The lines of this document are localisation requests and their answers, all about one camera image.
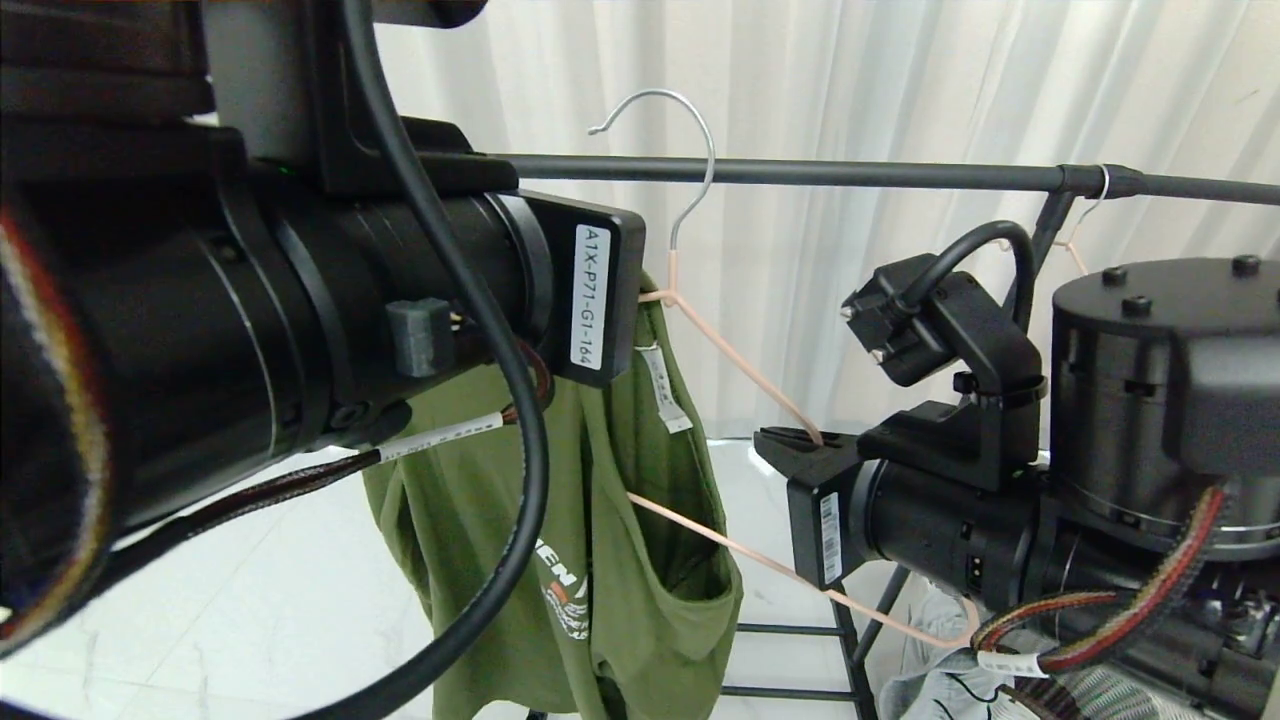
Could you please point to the white curtain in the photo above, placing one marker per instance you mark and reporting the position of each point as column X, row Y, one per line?
column 850, row 90

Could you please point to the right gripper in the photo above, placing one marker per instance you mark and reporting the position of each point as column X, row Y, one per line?
column 930, row 540

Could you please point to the white laundry basket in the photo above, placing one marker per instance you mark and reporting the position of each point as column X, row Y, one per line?
column 1120, row 700

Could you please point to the pink clothes hanger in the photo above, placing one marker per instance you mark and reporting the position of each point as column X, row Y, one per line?
column 745, row 365
column 1080, row 262

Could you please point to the black clothes rack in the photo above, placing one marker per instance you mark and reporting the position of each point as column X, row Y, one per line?
column 850, row 173

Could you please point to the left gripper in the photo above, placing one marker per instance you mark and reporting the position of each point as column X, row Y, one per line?
column 330, row 300

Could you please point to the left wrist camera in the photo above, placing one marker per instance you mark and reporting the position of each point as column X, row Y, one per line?
column 270, row 80

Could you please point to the pale grey shorts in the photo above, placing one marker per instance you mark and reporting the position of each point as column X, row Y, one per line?
column 930, row 680

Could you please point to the green long-sleeved shirt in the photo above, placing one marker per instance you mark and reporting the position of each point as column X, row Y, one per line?
column 640, row 560

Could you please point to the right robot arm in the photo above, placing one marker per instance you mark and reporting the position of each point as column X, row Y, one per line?
column 1160, row 400

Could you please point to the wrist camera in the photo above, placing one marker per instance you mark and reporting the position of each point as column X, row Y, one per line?
column 270, row 80
column 960, row 350

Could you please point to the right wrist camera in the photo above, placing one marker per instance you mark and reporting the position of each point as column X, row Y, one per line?
column 960, row 350

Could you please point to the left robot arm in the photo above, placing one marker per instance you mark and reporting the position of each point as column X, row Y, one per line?
column 40, row 420

